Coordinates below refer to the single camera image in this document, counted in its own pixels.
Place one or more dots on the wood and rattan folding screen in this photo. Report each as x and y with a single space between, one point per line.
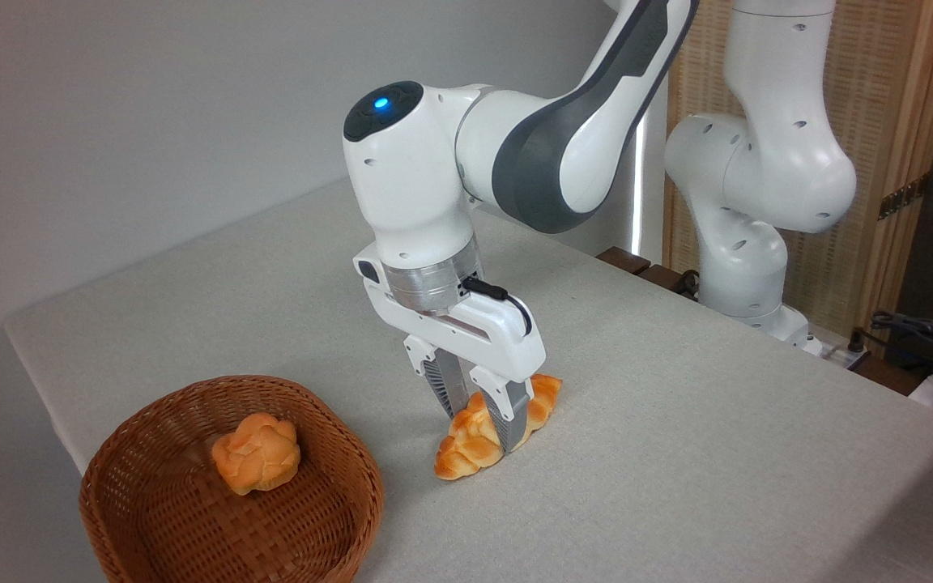
879 81

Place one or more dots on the brown wicker basket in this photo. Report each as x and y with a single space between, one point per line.
159 502

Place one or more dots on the white power strip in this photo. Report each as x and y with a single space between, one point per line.
835 352

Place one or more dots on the grey tablecloth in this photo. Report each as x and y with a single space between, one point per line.
677 453

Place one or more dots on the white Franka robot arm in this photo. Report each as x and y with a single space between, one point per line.
758 162

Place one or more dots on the dark wooden board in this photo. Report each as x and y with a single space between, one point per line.
624 259

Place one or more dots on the round bread roll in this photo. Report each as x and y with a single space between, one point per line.
256 453

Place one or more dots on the braided bread loaf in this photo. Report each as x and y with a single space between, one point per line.
466 449

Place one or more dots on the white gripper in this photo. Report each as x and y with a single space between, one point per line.
499 336

